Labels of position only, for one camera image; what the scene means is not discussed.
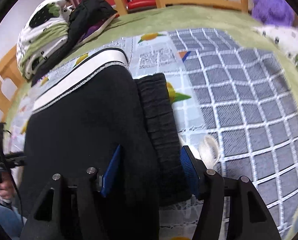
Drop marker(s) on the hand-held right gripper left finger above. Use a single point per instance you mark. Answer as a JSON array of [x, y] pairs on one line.
[[111, 172]]

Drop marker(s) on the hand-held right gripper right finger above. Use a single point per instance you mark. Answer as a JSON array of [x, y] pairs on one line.
[[188, 172]]

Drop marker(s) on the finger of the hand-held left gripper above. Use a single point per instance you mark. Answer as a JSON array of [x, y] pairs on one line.
[[15, 160]]

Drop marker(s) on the black pants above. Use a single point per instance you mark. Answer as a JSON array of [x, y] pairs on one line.
[[76, 130]]

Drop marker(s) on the person's left hand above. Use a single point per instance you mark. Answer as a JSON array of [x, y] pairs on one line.
[[5, 188]]

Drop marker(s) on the person's blue jeans leg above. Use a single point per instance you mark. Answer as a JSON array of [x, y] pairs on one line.
[[4, 217]]

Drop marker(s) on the grey checked cloth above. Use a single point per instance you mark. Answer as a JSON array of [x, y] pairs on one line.
[[238, 105]]

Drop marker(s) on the folded floral quilt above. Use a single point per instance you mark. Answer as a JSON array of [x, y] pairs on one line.
[[46, 40]]

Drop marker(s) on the fruit print plastic tablecloth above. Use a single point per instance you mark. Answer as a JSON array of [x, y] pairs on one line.
[[154, 55]]

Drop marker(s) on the purple cloth item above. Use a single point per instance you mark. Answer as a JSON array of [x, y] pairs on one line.
[[91, 31]]

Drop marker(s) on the green bed blanket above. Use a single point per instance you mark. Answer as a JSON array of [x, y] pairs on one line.
[[188, 17]]

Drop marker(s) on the black jacket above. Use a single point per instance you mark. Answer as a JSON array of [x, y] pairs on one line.
[[89, 12]]

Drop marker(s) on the floral pillow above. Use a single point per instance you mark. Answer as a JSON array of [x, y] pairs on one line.
[[286, 37]]

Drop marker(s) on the purple plush toy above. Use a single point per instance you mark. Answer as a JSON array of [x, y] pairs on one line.
[[271, 7]]

